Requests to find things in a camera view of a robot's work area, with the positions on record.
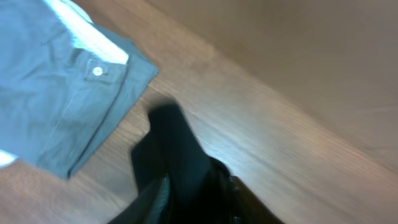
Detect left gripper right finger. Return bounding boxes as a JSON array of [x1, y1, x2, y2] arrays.
[[231, 176, 284, 224]]

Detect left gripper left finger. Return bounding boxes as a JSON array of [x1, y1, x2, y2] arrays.
[[108, 175, 170, 224]]

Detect black polo shirt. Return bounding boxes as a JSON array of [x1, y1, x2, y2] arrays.
[[132, 101, 236, 223]]

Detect folded grey shorts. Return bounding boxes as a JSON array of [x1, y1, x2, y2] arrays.
[[1, 0, 158, 179]]

